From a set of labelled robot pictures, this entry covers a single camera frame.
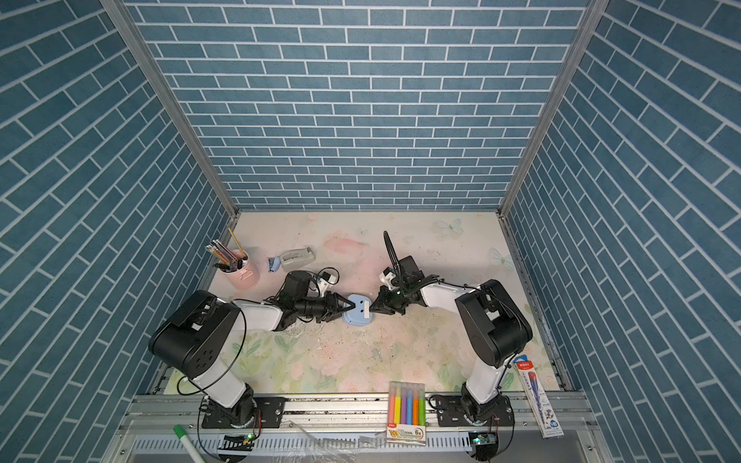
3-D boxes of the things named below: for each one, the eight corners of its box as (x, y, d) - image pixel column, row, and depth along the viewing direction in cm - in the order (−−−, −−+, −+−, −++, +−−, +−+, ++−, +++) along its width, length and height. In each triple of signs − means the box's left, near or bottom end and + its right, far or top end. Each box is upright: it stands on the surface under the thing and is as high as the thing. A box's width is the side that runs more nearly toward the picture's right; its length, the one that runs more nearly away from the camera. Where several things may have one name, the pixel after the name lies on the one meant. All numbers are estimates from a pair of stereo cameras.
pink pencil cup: (231, 286, 99) (218, 268, 91) (249, 267, 105) (237, 248, 96) (249, 294, 97) (236, 276, 89) (266, 274, 103) (255, 255, 94)
